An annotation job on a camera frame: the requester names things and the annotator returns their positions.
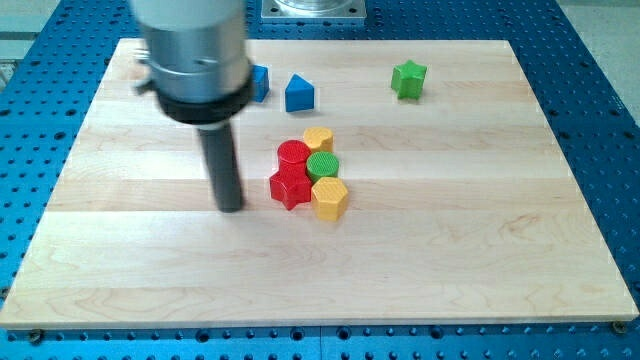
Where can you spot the light wooden board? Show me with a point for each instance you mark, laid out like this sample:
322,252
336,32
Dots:
462,207

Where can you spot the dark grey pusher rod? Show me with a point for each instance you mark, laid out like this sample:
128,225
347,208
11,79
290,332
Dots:
217,143

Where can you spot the red star block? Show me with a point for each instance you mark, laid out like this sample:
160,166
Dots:
290,187

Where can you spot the yellow hexagon block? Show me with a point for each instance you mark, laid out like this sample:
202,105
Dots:
329,198

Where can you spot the black flange ring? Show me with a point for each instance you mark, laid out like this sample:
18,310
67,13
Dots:
203,99

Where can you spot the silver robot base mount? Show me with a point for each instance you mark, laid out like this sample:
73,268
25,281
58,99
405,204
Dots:
313,9

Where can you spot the green star block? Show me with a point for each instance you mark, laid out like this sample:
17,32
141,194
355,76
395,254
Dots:
408,79

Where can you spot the yellow cylinder block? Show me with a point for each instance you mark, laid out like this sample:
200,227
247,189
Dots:
319,139

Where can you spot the red cylinder block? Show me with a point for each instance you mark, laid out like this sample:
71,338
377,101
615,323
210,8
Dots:
292,156

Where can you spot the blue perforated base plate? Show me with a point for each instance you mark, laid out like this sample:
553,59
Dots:
51,91

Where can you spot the blue cube block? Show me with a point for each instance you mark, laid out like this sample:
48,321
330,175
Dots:
261,83

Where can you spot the blue triangle block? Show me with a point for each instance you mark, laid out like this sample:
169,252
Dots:
299,95

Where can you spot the green cylinder block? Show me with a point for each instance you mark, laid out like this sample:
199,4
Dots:
322,164

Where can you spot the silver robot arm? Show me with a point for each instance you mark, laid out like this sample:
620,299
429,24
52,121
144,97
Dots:
192,36

